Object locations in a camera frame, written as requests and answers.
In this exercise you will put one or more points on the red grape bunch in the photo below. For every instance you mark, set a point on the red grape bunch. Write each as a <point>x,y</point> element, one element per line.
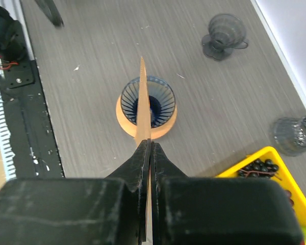
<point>289,195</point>

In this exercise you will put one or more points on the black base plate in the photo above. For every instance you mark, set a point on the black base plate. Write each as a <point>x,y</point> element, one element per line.
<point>32,141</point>

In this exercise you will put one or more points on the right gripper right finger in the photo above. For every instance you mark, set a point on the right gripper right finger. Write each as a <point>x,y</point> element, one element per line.
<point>189,210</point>

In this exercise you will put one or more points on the wooden dripper ring holder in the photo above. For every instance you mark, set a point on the wooden dripper ring holder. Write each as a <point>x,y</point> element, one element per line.
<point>130,128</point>

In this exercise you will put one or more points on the dark grape bunch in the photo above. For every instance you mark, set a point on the dark grape bunch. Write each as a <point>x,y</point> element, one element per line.
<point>259,169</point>

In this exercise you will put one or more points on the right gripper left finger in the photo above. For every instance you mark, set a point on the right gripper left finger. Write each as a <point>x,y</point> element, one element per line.
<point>110,210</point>

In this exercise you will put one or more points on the yellow plastic bin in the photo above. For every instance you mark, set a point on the yellow plastic bin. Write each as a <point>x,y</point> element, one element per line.
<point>287,182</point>

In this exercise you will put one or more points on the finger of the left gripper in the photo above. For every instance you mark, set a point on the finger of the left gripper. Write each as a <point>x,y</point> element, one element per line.
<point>50,10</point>

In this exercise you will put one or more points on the white slotted cable duct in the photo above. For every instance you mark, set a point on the white slotted cable duct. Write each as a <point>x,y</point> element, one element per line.
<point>6,151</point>

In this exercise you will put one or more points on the grey plastic measuring cup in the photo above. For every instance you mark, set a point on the grey plastic measuring cup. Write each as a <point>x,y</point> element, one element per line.
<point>289,135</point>

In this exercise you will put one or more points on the blue glass dripper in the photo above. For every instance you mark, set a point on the blue glass dripper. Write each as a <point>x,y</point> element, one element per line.
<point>161,100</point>

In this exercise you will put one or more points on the grey plastic dripper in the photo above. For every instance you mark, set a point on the grey plastic dripper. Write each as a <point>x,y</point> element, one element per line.
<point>226,33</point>

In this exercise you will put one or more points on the brown paper coffee filter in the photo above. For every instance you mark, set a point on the brown paper coffee filter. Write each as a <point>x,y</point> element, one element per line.
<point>143,132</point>

